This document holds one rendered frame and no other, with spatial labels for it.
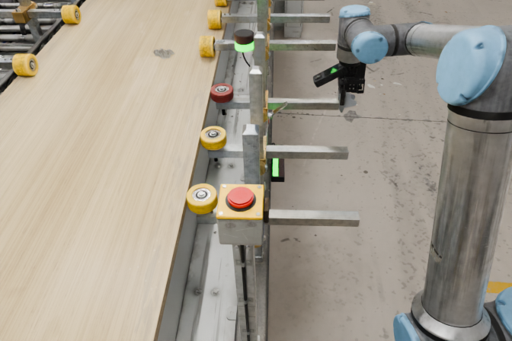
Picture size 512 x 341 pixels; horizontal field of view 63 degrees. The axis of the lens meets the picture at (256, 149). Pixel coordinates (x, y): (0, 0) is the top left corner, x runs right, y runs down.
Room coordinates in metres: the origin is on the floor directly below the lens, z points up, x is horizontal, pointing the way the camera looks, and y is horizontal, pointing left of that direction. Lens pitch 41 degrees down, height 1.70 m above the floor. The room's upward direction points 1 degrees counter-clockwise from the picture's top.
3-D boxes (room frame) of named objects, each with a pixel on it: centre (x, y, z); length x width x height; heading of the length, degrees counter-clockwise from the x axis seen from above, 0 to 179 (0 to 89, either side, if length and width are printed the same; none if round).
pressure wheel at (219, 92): (1.24, 0.11, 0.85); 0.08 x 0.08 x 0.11
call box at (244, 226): (0.44, 0.03, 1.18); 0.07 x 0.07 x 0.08; 87
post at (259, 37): (1.20, -0.02, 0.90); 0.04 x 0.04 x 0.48; 87
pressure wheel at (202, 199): (0.74, 0.14, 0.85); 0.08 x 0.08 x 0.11
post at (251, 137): (0.70, 0.01, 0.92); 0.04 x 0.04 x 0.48; 87
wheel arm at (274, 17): (1.73, -0.08, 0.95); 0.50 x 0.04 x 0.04; 87
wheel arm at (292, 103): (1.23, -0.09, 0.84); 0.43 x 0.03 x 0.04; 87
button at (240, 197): (0.44, 0.03, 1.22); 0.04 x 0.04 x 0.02
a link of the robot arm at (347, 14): (1.22, -0.31, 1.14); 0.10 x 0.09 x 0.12; 6
